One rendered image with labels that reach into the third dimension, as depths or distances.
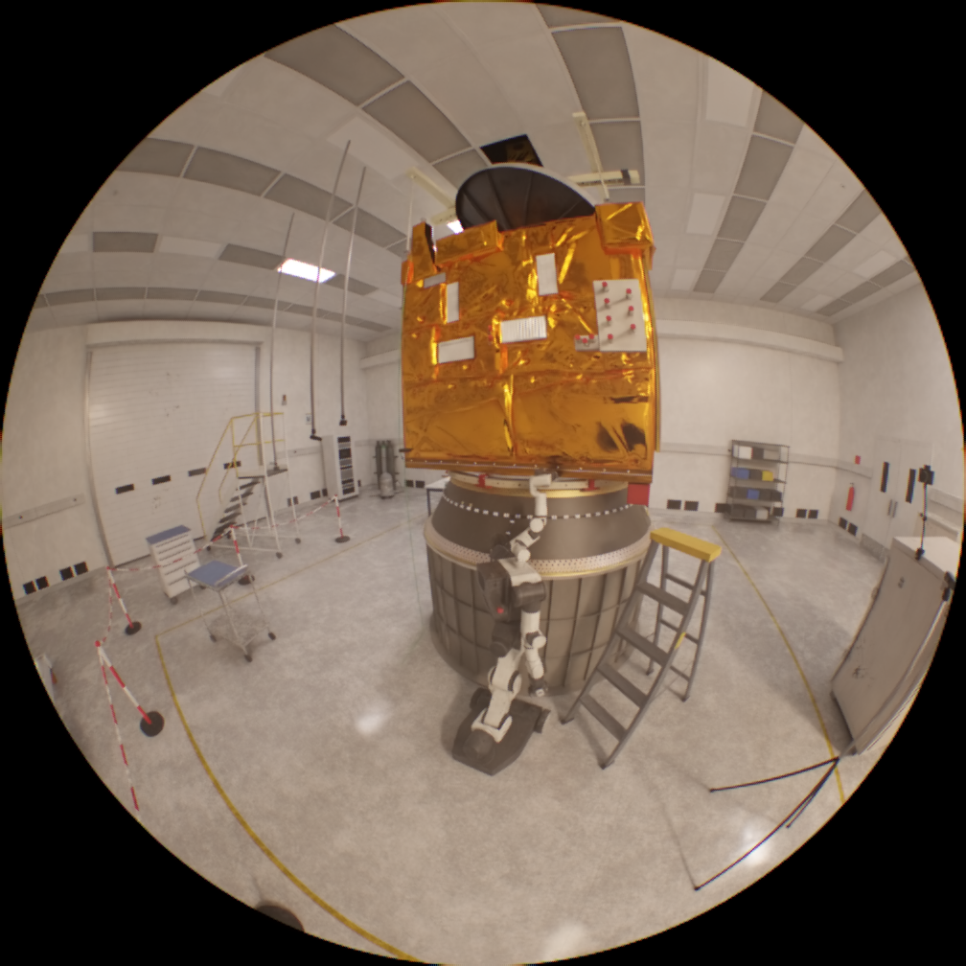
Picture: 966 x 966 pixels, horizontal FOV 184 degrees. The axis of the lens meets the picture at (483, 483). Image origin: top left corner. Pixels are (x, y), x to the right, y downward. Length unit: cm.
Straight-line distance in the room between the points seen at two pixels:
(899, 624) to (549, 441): 315
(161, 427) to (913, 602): 1072
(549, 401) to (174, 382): 785
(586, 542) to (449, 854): 219
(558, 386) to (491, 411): 50
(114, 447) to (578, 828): 882
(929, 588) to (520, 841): 298
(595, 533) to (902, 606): 269
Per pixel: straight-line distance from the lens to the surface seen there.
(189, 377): 836
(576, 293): 211
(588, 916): 217
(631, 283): 207
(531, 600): 141
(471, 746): 200
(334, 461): 904
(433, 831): 218
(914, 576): 297
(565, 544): 201
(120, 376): 832
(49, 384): 881
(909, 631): 298
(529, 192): 286
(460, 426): 221
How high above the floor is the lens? 211
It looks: 12 degrees down
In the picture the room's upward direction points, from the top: 2 degrees counter-clockwise
